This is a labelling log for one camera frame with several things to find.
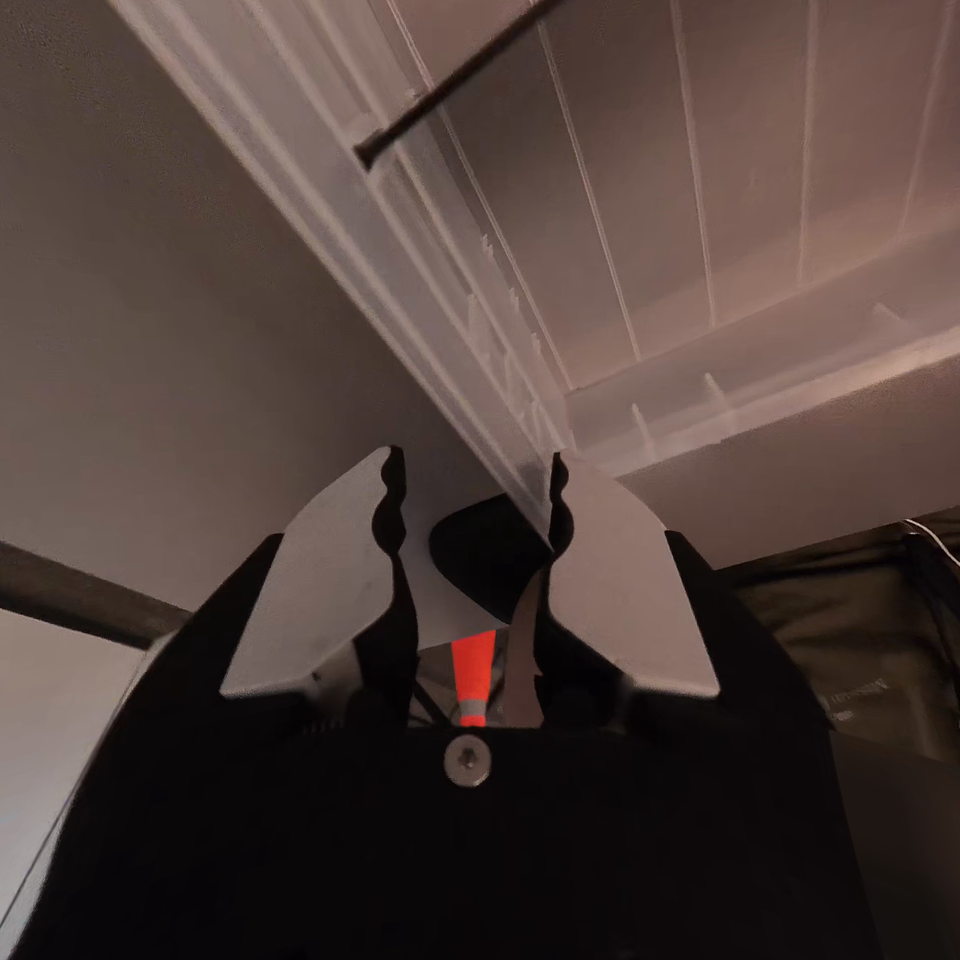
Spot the clear plastic bin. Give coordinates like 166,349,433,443
108,0,960,526

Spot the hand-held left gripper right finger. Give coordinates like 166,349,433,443
534,452,721,721

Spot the thin white cable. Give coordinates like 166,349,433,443
902,517,960,565

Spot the orange striped cone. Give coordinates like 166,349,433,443
450,630,498,729

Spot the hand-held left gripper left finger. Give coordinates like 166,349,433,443
219,446,418,721

